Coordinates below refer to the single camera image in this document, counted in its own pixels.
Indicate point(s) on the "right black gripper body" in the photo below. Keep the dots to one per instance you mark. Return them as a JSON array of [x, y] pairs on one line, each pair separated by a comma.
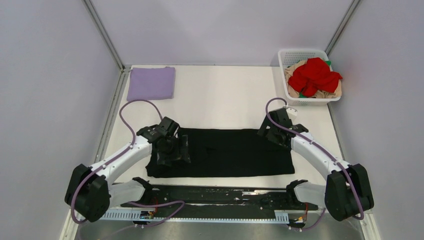
[[271, 135]]

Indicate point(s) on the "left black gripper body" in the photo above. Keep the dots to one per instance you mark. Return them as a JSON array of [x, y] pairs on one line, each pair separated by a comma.
[[170, 146]]

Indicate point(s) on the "black t shirt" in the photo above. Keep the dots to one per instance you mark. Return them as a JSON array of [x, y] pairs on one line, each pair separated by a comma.
[[226, 153]]

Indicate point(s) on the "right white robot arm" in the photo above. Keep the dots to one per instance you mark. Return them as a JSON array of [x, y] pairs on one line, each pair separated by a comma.
[[347, 191]]

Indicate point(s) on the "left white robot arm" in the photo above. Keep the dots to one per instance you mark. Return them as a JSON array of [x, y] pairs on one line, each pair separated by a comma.
[[93, 189]]

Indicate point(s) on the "folded purple t shirt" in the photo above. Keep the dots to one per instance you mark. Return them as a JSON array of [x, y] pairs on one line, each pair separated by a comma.
[[151, 83]]

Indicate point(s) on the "red t shirt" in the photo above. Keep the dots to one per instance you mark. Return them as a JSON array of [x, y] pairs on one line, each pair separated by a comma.
[[314, 75]]

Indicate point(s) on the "white plastic basket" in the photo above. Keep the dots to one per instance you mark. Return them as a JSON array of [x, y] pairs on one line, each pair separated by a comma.
[[288, 57]]

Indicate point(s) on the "beige t shirt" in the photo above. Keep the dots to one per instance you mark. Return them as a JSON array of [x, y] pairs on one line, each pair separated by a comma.
[[320, 94]]

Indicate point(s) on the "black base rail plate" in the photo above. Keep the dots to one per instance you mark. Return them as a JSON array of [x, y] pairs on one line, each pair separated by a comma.
[[264, 198]]

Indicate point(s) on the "slotted cable duct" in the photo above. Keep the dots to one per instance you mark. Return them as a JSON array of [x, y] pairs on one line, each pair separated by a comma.
[[201, 214]]

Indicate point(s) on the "left aluminium corner post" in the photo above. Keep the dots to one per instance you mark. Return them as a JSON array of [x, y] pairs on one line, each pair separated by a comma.
[[94, 15]]

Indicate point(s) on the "aluminium corner post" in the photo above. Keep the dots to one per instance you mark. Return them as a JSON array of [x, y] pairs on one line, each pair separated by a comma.
[[94, 15], [352, 8]]

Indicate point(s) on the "right aluminium corner post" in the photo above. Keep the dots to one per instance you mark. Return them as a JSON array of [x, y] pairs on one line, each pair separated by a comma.
[[352, 8]]

